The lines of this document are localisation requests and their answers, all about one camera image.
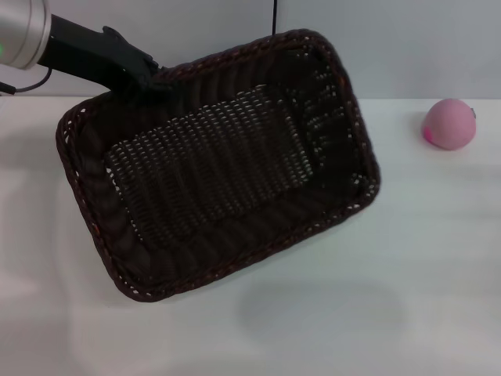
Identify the black woven rectangular basket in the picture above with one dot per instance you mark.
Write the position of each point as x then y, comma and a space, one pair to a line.
211, 168

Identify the black vertical wall strip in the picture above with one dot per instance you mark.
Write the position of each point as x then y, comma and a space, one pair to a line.
275, 15

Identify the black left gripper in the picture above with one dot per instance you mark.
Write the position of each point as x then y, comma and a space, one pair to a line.
78, 55

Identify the pink toy peach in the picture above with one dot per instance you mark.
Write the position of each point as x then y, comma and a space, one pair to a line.
450, 124

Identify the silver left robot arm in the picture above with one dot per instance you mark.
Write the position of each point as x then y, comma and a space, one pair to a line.
21, 31

